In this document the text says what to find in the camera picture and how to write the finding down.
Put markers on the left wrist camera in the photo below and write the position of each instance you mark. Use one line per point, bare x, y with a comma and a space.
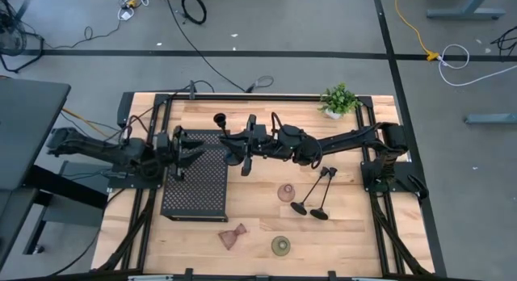
162, 142

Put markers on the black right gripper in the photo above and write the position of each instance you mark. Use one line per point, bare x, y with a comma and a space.
248, 152

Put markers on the grey table leg base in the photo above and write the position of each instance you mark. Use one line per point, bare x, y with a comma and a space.
464, 12

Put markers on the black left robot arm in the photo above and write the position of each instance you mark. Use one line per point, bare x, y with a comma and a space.
101, 149

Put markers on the green ribbed glass candle holder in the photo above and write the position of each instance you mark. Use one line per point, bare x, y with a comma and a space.
280, 246

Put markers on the black aluminium table frame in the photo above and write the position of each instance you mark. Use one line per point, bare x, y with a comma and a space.
262, 97

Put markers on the dark grey desk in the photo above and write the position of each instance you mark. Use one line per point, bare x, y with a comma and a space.
28, 127

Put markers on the white power adapter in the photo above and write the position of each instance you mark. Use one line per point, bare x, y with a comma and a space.
126, 15

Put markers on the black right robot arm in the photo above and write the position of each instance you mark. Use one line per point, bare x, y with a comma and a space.
343, 139

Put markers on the grey table foot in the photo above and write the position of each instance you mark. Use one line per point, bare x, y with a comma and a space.
490, 118

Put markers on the small green potted plant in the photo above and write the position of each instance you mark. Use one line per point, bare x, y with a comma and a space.
338, 99

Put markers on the black perforated metal shelf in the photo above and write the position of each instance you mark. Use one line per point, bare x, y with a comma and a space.
206, 184

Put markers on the tall black candlestick holder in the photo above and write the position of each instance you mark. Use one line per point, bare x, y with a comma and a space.
299, 208
220, 119
319, 214

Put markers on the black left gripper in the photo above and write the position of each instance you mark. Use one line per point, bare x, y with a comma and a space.
179, 160

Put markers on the pink ribbed glass candle holder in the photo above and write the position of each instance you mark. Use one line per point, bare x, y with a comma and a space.
230, 238
286, 193

